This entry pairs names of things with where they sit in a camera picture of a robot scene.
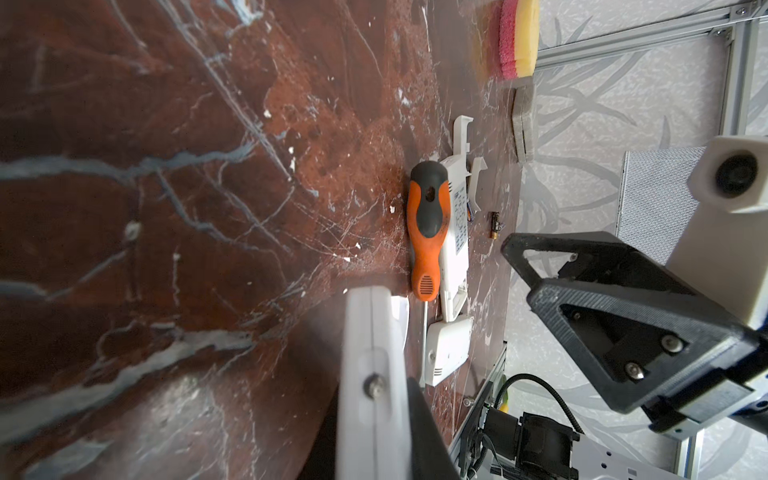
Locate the yellow smiley sponge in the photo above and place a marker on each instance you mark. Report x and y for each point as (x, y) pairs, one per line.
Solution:
(519, 31)

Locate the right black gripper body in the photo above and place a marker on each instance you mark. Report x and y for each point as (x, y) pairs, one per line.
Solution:
(738, 393)

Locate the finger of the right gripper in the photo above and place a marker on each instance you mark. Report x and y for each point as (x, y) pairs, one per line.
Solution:
(636, 346)
(594, 258)

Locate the orange handled screwdriver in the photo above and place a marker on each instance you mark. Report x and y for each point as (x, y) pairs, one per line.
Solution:
(428, 215)

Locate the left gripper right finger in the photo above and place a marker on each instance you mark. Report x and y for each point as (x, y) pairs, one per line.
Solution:
(430, 459)

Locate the white remote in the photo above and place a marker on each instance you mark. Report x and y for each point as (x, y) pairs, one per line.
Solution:
(447, 348)
(454, 254)
(373, 437)

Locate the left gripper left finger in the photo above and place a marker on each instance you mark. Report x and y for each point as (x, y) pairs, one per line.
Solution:
(321, 461)

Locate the black gold loose battery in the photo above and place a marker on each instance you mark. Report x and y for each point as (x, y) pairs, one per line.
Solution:
(495, 225)

